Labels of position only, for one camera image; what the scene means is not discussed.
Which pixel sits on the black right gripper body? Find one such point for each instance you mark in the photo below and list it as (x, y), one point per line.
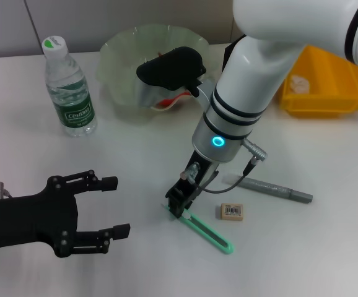
(194, 176)

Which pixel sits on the green utility knife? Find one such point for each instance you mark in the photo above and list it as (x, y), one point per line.
(210, 235)

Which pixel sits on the red-orange fruit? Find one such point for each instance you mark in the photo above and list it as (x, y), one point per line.
(166, 101)

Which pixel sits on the white paper ball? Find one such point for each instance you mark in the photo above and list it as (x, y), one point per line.
(299, 84)

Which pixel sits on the black right wrist camera housing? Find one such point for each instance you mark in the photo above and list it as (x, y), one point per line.
(169, 66)

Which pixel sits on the yellow plastic storage bin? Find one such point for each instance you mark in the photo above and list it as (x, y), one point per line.
(327, 92)

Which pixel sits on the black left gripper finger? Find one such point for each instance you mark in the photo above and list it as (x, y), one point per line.
(107, 183)
(120, 231)

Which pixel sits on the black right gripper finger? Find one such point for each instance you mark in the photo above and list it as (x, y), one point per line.
(185, 202)
(175, 204)

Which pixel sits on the pale green glass fruit bowl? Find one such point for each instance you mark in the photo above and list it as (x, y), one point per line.
(120, 68)

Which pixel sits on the clear water bottle green label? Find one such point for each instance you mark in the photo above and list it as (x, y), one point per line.
(70, 92)

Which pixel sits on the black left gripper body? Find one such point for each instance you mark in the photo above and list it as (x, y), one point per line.
(30, 216)

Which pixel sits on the grey marker pen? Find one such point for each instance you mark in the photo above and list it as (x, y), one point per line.
(275, 189)

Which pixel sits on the black mesh pen holder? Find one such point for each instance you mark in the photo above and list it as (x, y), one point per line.
(230, 49)

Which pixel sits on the cream eraser with barcode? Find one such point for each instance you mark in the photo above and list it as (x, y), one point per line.
(232, 212)

